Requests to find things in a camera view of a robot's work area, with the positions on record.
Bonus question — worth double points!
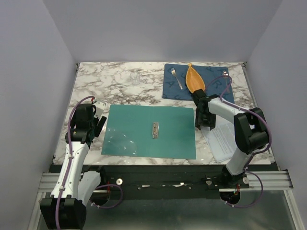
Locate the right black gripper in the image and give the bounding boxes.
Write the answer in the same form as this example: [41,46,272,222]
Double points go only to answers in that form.
[195,107,217,130]

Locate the white printed paper files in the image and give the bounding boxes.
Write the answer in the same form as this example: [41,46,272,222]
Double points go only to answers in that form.
[201,122,236,163]

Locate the silver folder clip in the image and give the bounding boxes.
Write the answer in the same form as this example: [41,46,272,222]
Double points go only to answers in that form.
[152,122,159,139]

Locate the teal green folder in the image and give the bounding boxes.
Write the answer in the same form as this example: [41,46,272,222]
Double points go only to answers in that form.
[101,104,196,160]

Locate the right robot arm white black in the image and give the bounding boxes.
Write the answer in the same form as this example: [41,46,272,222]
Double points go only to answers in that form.
[192,89,272,188]

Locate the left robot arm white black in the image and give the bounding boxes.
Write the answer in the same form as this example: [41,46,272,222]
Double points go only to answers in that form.
[40,102,106,230]

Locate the orange leaf-shaped dish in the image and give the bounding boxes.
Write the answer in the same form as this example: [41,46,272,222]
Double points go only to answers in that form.
[186,63,206,93]

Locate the blue placemat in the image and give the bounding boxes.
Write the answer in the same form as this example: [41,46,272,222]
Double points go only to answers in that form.
[162,64,235,103]

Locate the silver spoon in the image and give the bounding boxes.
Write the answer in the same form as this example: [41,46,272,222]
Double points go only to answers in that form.
[223,70,232,94]

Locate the clear drinking glass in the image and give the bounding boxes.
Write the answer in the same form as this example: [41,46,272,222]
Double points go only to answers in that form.
[130,72,141,85]

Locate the silver fork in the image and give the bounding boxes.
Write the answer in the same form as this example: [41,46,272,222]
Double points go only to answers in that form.
[171,68,183,90]

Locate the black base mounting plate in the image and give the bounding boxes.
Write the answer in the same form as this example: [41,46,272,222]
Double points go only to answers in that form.
[49,164,267,200]

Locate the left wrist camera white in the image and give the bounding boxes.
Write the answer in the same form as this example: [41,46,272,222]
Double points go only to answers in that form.
[94,101,106,119]

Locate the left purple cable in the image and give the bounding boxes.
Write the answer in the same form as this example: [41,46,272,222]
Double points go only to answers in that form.
[55,96,124,230]

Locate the purple cable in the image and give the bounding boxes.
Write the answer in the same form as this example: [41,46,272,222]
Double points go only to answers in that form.
[55,96,124,230]
[204,75,273,208]

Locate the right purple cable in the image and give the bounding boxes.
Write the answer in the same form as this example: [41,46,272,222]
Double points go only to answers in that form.
[204,75,273,208]

